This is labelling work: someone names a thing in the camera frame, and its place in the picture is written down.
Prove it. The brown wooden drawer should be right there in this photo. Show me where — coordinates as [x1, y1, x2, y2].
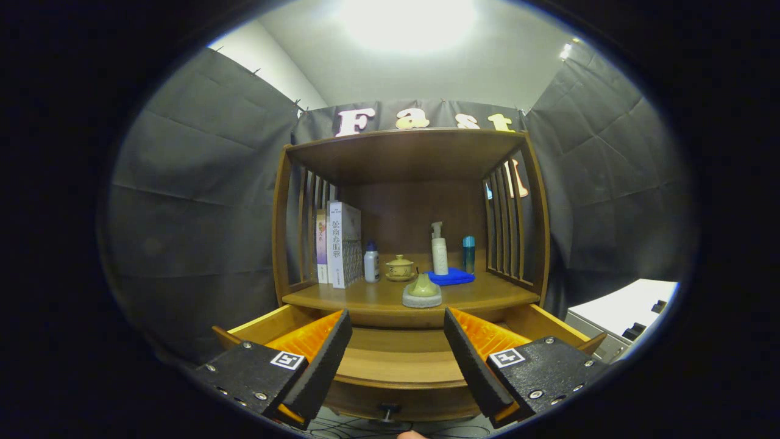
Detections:
[211, 303, 608, 423]

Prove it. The brown wooden countertop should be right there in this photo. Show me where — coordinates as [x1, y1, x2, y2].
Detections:
[282, 268, 541, 313]

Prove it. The white drawer unit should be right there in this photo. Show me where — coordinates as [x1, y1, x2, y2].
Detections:
[565, 279, 679, 365]

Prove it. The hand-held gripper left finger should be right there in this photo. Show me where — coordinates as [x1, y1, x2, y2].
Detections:
[192, 309, 354, 432]

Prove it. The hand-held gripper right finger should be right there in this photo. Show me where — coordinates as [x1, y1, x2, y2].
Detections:
[444, 307, 610, 427]

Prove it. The thick white book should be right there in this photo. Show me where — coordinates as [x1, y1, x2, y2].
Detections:
[327, 201, 363, 289]

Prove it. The brown wooden cabinet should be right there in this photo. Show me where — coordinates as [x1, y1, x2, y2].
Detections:
[272, 128, 551, 330]

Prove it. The white pump bottle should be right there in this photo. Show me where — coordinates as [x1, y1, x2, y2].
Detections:
[431, 221, 449, 276]

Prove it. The yellow lidded ceramic teacup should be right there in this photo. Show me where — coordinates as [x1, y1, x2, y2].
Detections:
[385, 254, 417, 282]

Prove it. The blue folded cloth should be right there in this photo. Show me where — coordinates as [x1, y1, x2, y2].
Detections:
[427, 267, 476, 287]

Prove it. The green scrub brush grey pad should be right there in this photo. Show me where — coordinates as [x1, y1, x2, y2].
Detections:
[402, 273, 443, 309]

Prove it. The white bottle with blue cap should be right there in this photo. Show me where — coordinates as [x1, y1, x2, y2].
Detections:
[364, 240, 381, 283]

